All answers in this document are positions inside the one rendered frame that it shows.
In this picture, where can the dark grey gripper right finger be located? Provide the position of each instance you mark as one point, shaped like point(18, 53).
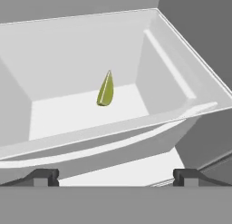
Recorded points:
point(185, 174)

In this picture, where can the yellow-green lemon wedge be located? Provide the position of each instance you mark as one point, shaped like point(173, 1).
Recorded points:
point(105, 90)

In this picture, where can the white fridge drawer bin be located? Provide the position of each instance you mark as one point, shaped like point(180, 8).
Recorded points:
point(90, 67)

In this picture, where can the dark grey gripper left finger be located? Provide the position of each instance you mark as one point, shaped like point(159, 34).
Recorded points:
point(45, 174)

